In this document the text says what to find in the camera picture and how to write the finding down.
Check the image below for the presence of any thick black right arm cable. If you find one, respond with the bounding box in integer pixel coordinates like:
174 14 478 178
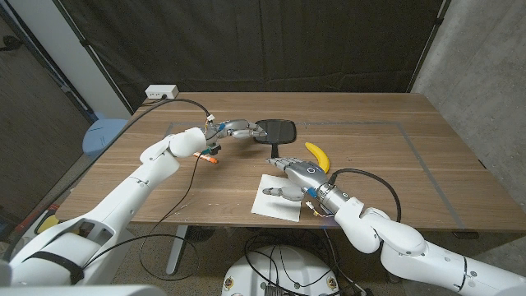
327 168 403 223

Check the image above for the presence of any black power strip cable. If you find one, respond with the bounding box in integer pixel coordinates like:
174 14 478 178
141 95 168 107

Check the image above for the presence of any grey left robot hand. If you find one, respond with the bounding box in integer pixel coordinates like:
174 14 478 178
204 118 268 146

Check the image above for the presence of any black door handle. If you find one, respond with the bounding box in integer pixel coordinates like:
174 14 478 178
0 35 24 53

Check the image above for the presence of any light blue round stool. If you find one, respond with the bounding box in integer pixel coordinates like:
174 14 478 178
81 118 129 160

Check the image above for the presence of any white robot head cover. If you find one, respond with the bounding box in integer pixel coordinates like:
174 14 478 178
0 284 168 296

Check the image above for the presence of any red floor board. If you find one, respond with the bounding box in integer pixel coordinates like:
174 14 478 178
14 203 54 235

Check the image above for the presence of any black cable over robot base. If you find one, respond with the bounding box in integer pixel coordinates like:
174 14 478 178
242 229 371 296

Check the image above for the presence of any black backdrop stand pole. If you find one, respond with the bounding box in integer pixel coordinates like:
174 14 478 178
53 0 135 115
408 0 450 94

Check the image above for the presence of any grey table leg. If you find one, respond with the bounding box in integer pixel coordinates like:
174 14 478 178
166 224 190 275

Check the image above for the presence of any thin black left wrist cable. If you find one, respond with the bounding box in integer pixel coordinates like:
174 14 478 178
81 154 202 283

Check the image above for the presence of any white power strip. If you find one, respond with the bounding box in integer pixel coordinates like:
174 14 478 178
145 84 180 100

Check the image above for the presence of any yellow toy banana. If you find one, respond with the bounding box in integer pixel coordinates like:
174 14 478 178
304 141 331 174

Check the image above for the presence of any black backdrop curtain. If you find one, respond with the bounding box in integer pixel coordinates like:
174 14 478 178
53 0 451 113

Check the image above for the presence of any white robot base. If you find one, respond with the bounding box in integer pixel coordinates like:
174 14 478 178
221 245 340 296

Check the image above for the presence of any black round fan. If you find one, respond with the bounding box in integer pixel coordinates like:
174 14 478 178
185 225 215 243

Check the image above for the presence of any black hand mirror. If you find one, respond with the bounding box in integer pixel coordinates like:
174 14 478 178
252 118 298 160

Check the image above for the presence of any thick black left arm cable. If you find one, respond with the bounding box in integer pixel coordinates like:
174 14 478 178
2 97 215 264

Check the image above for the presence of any yellow and black floor item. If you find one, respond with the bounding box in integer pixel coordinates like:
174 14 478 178
35 213 62 236

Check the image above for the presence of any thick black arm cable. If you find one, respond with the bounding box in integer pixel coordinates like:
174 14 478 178
327 168 403 223
2 97 215 264

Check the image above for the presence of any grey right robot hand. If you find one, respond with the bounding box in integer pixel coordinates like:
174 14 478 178
261 156 350 215

